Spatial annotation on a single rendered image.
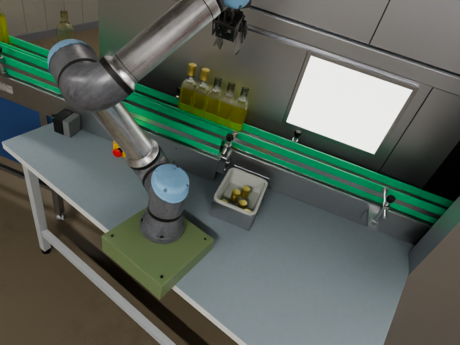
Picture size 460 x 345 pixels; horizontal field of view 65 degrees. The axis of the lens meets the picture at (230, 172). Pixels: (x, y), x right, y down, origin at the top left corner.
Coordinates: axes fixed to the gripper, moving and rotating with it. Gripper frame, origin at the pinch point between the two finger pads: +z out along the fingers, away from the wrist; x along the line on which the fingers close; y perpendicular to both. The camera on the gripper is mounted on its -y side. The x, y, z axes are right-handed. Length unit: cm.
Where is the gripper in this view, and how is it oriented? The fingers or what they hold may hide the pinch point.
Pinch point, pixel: (228, 47)
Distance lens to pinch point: 124.5
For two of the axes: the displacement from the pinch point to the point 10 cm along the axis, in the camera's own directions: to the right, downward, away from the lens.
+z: -0.9, 5.0, 8.6
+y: -3.7, 7.9, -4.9
